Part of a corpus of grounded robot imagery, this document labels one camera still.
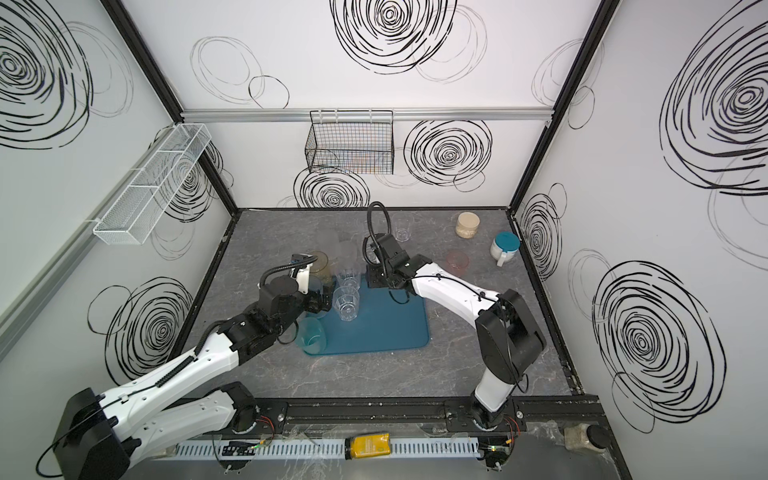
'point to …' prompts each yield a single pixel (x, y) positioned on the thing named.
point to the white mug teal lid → (504, 246)
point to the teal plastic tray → (381, 325)
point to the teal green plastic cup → (310, 334)
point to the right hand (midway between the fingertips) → (368, 275)
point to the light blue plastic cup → (316, 284)
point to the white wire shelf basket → (134, 213)
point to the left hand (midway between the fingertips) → (323, 278)
